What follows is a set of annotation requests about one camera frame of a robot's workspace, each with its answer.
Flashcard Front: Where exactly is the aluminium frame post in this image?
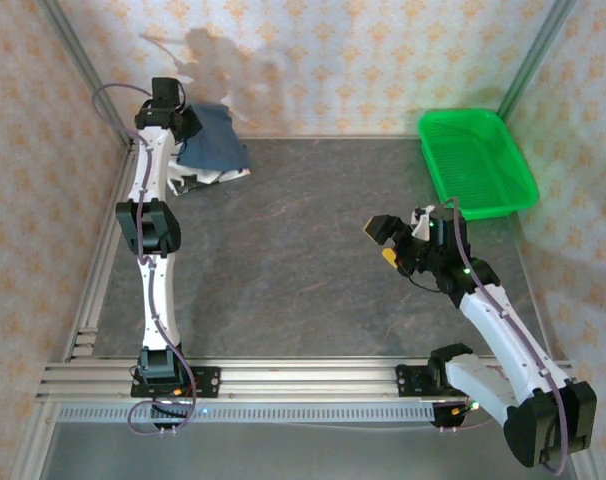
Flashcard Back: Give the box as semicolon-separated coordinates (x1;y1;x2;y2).
490;0;579;124
35;0;134;146

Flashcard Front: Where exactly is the white t-shirt with black print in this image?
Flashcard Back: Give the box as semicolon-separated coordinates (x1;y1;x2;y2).
166;154;249;197

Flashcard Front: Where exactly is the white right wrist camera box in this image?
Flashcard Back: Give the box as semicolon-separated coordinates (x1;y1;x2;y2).
411;205;434;242

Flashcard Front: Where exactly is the green plastic basket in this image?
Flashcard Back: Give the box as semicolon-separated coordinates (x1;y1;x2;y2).
416;107;541;223

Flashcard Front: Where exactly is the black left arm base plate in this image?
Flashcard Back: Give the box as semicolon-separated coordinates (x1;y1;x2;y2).
130;366;222;400

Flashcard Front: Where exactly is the aluminium left frame post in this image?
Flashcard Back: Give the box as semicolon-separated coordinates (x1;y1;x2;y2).
35;0;134;146

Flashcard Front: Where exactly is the aluminium table back rail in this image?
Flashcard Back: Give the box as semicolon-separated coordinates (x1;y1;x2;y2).
240;133;422;142

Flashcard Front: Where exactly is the aluminium cross rail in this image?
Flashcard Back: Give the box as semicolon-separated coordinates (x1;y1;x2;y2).
35;359;582;402

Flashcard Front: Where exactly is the aluminium right frame post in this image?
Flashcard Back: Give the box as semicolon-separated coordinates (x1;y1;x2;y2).
490;0;579;124

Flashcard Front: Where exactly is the dark blue t-shirt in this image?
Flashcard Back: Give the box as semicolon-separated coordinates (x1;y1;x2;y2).
175;102;251;171

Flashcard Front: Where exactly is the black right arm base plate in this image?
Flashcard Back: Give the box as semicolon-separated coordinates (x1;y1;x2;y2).
395;363;484;400

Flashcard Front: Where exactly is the wide aluminium table side rail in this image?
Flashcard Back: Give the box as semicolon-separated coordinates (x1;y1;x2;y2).
62;139;149;362

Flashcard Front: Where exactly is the aluminium frame leg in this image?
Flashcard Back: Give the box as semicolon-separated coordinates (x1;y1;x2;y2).
12;399;59;480
570;449;602;480

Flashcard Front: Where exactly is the grey slotted cable duct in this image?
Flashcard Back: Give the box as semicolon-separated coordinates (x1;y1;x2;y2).
57;403;437;424

